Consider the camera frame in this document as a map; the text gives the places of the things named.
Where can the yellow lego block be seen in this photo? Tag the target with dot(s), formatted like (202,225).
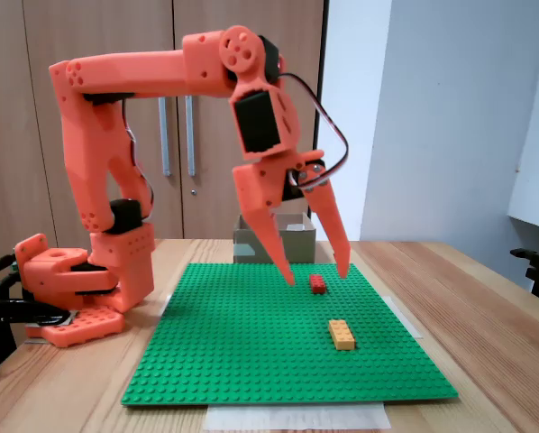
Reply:
(341,336)

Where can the open cardboard box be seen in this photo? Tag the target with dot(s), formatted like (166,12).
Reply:
(305,248)

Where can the red lego block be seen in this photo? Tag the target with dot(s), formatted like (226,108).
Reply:
(318,284)

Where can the green lego baseplate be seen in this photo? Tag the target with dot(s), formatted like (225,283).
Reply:
(260,352)

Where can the wooden cabinet door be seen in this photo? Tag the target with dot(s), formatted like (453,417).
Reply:
(206,144)
(39,27)
(3,90)

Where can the translucent masking tape strip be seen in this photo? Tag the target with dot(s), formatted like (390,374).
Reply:
(159,324)
(407,320)
(296,417)

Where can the black table clamp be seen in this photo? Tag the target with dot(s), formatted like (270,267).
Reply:
(17,311)

